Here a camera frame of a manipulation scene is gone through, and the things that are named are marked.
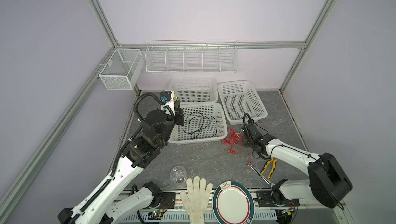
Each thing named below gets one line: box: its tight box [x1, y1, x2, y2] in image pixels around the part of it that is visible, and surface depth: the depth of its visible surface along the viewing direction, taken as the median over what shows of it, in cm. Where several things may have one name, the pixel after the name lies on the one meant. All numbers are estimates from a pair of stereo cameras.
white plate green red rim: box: [212, 180, 256, 224], surface depth 74 cm
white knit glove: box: [179, 176, 213, 224], surface depth 75 cm
